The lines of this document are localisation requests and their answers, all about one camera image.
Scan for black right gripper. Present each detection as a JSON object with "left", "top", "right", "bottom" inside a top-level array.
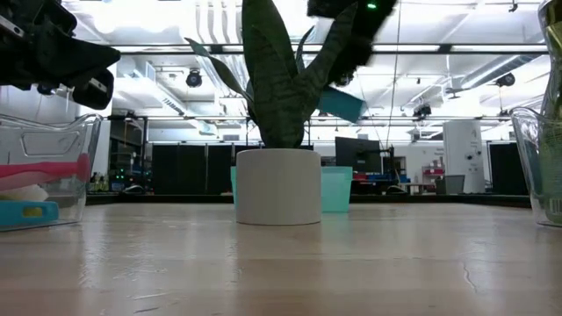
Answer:
[{"left": 306, "top": 0, "right": 400, "bottom": 88}]

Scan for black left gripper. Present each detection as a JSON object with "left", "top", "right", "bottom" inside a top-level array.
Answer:
[{"left": 0, "top": 0, "right": 122, "bottom": 111}]

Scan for dark teal sponge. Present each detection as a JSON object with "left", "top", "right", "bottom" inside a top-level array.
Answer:
[{"left": 316, "top": 85, "right": 368, "bottom": 125}]

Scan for red and pink dish brush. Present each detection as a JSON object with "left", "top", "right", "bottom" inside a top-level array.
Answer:
[{"left": 0, "top": 153, "right": 92, "bottom": 193}]

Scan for blue dish brush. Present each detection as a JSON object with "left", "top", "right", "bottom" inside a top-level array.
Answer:
[{"left": 0, "top": 200, "right": 61, "bottom": 228}]

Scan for clear yellow dish soap bottle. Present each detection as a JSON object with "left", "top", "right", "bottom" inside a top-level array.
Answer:
[{"left": 529, "top": 0, "right": 562, "bottom": 226}]

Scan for clear plastic bin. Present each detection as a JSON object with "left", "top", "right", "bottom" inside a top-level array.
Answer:
[
  {"left": 0, "top": 112, "right": 103, "bottom": 233},
  {"left": 508, "top": 107, "right": 562, "bottom": 228}
]

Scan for black computer monitor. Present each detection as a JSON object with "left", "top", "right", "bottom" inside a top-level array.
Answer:
[{"left": 335, "top": 136, "right": 383, "bottom": 175}]

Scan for black shelving rack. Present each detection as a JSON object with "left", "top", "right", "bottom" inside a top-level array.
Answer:
[{"left": 108, "top": 118, "right": 148, "bottom": 190}]

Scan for green translucent plastic bin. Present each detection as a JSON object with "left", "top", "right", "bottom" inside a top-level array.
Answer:
[{"left": 230, "top": 165, "right": 354, "bottom": 215}]

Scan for white cylindrical pillar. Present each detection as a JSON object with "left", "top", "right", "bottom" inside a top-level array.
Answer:
[{"left": 442, "top": 120, "right": 485, "bottom": 194}]

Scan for snake plant in white pot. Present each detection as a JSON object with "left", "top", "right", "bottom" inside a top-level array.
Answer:
[{"left": 184, "top": 0, "right": 359, "bottom": 226}]

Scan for black partition panels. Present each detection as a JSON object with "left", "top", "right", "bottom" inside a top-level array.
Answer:
[{"left": 151, "top": 143, "right": 249, "bottom": 195}]

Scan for black display panel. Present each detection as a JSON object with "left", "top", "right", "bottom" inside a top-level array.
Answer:
[{"left": 488, "top": 140, "right": 528, "bottom": 197}]

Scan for long black light rail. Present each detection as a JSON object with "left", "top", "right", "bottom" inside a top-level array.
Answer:
[{"left": 109, "top": 42, "right": 550, "bottom": 56}]

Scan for black aluminium table frame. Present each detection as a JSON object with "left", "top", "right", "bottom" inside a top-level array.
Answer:
[{"left": 85, "top": 191, "right": 532, "bottom": 210}]

